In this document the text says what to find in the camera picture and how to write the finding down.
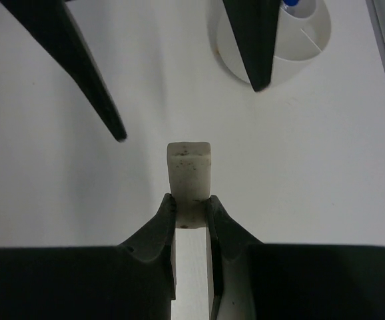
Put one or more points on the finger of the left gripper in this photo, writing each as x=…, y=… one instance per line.
x=52, y=25
x=254, y=24

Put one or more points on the beige eraser block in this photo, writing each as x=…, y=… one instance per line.
x=189, y=169

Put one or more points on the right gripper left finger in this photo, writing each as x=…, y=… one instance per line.
x=132, y=280

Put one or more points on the white round divided container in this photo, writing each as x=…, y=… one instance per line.
x=299, y=40

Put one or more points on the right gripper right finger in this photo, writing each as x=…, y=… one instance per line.
x=249, y=279

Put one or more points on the blue pen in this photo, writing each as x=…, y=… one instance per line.
x=289, y=6

